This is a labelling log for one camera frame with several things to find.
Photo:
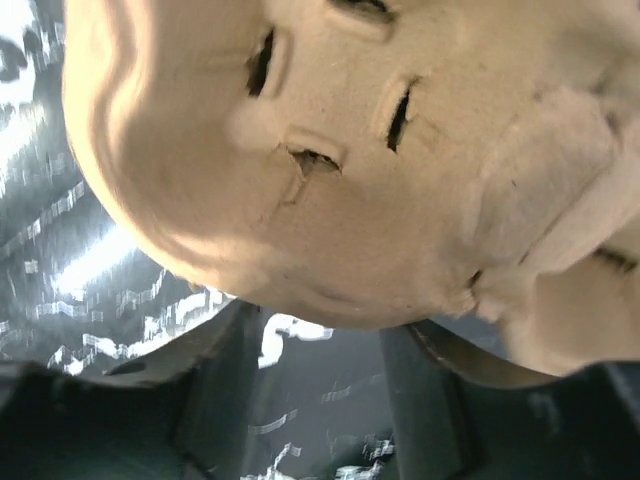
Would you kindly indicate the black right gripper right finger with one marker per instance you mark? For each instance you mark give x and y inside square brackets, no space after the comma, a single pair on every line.
[460,412]

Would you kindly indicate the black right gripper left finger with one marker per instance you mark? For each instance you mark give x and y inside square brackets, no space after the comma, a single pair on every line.
[179,412]

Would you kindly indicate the pulp cup carrier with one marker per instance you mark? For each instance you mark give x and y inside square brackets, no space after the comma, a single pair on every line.
[367,164]

